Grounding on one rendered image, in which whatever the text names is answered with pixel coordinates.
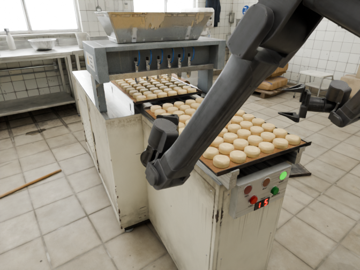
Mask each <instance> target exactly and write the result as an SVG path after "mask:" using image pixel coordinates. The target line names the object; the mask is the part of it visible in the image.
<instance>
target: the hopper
mask: <svg viewBox="0 0 360 270"><path fill-rule="evenodd" d="M95 14H96V16H97V18H98V20H99V22H100V23H101V25H102V27H103V29H104V31H105V32H106V34H107V36H108V38H109V40H110V41H111V42H114V43H117V44H126V43H145V42H165V41H184V40H198V39H199V37H200V35H201V33H202V32H203V30H204V28H205V26H206V24H207V23H208V21H209V19H210V17H211V15H212V14H213V12H95Z"/></svg>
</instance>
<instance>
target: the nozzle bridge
mask: <svg viewBox="0 0 360 270"><path fill-rule="evenodd" d="M82 46H83V50H84V56H85V62H86V69H87V71H88V72H89V73H90V74H91V81H92V87H93V94H94V101H95V106H96V107H97V109H98V111H99V112H100V113H104V112H107V104H106V96H105V92H104V83H109V82H110V81H113V80H122V79H131V78H140V77H149V76H158V75H163V74H172V73H181V72H190V71H198V89H200V90H202V92H203V93H204V94H207V93H208V92H209V90H210V89H211V87H212V85H213V69H217V70H219V69H224V59H225V51H226V40H221V39H214V38H210V37H202V36H200V37H199V39H198V40H184V41H165V42H145V43H126V44H117V43H114V42H111V41H110V40H93V41H82ZM192 46H193V47H194V58H193V60H192V61H191V66H187V57H188V53H190V56H191V59H192V57H193V48H192ZM182 47H183V48H184V59H183V48H182ZM161 48H162V50H163V61H162V63H161V69H157V62H156V61H157V56H160V61H161V59H162V51H161ZM172 48H173V49H174V60H173V62H172V63H171V68H168V67H167V58H168V55H170V58H171V61H172V59H173V50H172ZM150 49H151V51H152V62H151V64H150V70H146V56H148V57H149V62H150V60H151V52H150ZM138 50H139V52H140V63H139V71H135V69H134V58H135V57H137V61H139V53H138ZM178 54H180V55H181V60H182V59H183V61H182V62H181V67H178V64H177V58H178Z"/></svg>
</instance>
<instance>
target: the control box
mask: <svg viewBox="0 0 360 270"><path fill-rule="evenodd" d="M290 170H291V165H290V164H288V163H286V162H282V163H279V164H277V165H274V166H272V167H269V168H266V169H263V170H261V171H258V172H255V173H253V174H250V175H247V176H244V177H242V178H239V179H237V181H236V187H235V188H233V189H231V196H230V205H229V215H230V216H231V217H232V218H233V219H237V218H239V217H241V216H243V215H245V214H247V213H250V212H252V211H255V210H257V204H258V203H259V202H261V203H260V207H259V206H258V207H259V208H262V207H264V203H265V200H266V199H268V202H267V205H268V204H270V203H272V202H274V201H276V200H278V199H281V198H283V197H284V195H285V191H286V187H287V183H288V179H289V174H290ZM283 172H286V173H287V175H286V177H285V178H284V179H282V180H281V179H280V176H281V174H282V173H283ZM267 178H269V179H270V183H269V184H268V185H267V186H263V182H264V181H265V180H266V179H267ZM248 186H252V190H251V192H250V193H248V194H245V193H244V190H245V189H246V187H248ZM274 187H278V188H279V191H278V193H277V194H276V195H273V194H272V193H271V191H272V189H273V188H274ZM253 196H256V197H257V198H258V200H257V202H256V203H255V204H253V205H252V204H250V199H251V198H252V197H253Z"/></svg>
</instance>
